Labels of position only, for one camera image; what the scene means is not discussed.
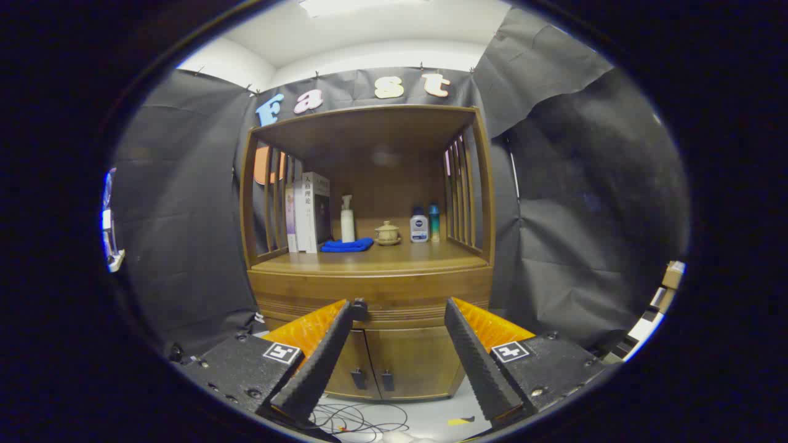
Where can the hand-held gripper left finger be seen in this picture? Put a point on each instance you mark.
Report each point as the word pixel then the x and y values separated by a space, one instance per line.
pixel 320 369

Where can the yellow tape strip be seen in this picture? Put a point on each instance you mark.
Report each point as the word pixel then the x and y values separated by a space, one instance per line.
pixel 460 421

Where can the white lotion bottle blue cap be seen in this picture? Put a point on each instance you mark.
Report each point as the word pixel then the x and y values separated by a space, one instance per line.
pixel 418 229

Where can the cardboard box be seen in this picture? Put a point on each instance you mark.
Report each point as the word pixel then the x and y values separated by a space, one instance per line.
pixel 672 277

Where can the thick white book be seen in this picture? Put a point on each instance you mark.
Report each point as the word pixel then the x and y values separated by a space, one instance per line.
pixel 311 212

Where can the beige lidded tea cup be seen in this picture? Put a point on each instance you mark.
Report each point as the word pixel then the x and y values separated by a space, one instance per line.
pixel 388 234

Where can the wooden cabinet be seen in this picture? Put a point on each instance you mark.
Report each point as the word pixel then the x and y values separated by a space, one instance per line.
pixel 381 154

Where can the wooden countertop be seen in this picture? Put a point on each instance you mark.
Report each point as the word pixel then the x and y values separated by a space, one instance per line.
pixel 418 255

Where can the wooden drawer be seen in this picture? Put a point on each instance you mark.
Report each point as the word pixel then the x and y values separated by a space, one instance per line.
pixel 400 289

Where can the blue folded cloth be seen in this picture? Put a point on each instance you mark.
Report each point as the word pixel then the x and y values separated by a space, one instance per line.
pixel 346 245

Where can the wooden cabinet door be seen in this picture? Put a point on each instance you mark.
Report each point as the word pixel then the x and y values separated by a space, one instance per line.
pixel 351 351
pixel 418 363

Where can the thin pale purple book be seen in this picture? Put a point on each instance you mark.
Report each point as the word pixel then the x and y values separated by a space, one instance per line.
pixel 290 221

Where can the white pump bottle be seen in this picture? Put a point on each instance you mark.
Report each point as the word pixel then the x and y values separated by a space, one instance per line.
pixel 348 224

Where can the slim teal bottle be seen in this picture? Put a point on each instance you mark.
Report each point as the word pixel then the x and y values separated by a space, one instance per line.
pixel 434 224

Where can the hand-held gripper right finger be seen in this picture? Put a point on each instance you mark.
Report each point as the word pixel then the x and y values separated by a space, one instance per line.
pixel 483 369

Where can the black round drawer knob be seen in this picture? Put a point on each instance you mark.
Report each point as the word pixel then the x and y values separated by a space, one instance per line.
pixel 359 307

